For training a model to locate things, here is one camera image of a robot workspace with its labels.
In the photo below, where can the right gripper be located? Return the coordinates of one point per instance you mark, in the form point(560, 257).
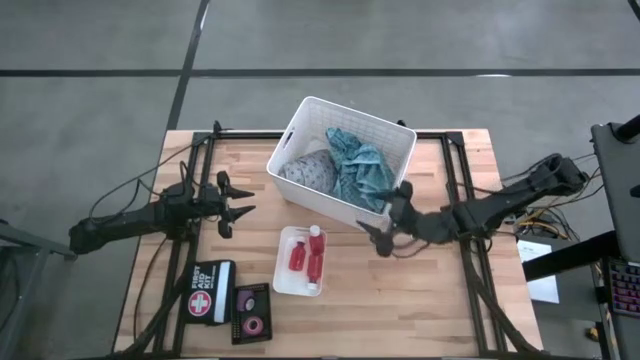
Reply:
point(427, 226)

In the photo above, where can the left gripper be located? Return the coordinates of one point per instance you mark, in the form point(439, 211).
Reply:
point(212, 204)

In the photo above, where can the teal patterned cloth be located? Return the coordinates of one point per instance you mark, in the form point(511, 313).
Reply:
point(362, 170)

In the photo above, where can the red medicine bottle white cap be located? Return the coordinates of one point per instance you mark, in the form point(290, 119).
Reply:
point(316, 242)
point(297, 257)
point(314, 270)

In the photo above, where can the grey patterned cloth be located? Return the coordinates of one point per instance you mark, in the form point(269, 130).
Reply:
point(310, 172)

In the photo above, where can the small white plastic bin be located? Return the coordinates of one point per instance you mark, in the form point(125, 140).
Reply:
point(287, 280)

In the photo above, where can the large white perforated basket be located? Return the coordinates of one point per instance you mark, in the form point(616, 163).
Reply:
point(310, 125)

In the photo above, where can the pink bandage roll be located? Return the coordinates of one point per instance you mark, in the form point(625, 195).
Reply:
point(252, 325)

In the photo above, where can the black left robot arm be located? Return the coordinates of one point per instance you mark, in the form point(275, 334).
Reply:
point(125, 222)

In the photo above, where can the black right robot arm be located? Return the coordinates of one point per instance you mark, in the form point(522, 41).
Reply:
point(505, 205)

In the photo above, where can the black first aid kit pouch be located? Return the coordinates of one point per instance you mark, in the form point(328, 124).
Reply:
point(207, 292)

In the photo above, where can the small black mesh basket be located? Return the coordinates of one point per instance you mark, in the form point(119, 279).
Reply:
point(262, 302)

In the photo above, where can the white paper sheet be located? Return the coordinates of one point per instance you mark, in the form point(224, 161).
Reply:
point(542, 292)

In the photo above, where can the black desk beam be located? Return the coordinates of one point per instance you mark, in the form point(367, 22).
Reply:
point(570, 257)

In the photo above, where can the grey metal table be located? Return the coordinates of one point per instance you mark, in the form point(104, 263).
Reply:
point(30, 245)

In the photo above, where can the small yellow object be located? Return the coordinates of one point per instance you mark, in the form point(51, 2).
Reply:
point(593, 333)

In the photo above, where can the backlit computer keyboard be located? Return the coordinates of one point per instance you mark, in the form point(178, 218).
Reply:
point(625, 287)

